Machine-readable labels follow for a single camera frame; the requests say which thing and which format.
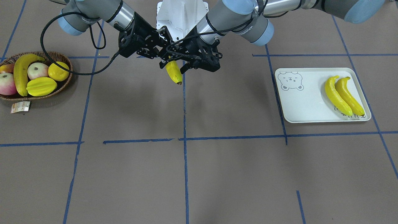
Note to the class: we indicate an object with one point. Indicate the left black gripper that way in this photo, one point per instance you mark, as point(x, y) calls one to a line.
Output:
point(190, 45)

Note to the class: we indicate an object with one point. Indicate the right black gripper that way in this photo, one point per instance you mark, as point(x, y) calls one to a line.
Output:
point(142, 32)

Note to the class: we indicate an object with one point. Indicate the yellow banana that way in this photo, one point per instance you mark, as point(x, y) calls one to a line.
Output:
point(335, 97)
point(341, 87)
point(174, 72)
point(20, 71)

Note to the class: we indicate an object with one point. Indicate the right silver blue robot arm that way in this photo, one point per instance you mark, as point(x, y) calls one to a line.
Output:
point(78, 15)

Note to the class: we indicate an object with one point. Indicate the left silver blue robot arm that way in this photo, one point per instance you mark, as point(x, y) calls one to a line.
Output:
point(250, 19)

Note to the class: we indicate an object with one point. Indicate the brown wicker basket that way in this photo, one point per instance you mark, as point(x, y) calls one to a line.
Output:
point(50, 57)

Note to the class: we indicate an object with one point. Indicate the white rectangular bear plate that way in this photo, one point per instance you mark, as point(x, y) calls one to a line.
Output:
point(303, 98)

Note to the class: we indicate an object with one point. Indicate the basket paper tag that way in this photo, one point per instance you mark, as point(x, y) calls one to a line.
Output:
point(22, 106)

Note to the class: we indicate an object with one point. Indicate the yellow lemon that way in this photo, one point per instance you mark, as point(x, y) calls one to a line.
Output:
point(57, 73)

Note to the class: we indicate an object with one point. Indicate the pale green apple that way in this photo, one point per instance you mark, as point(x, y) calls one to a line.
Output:
point(37, 70)

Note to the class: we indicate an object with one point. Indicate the yellow star fruit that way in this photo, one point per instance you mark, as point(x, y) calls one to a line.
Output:
point(41, 86)

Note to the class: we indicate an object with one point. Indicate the red yellow mango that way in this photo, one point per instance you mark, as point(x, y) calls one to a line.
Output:
point(7, 68)

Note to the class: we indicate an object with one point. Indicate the pink red apple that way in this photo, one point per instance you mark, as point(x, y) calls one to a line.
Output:
point(7, 84)

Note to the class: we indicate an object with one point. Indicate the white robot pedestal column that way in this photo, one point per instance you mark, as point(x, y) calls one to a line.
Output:
point(180, 16)

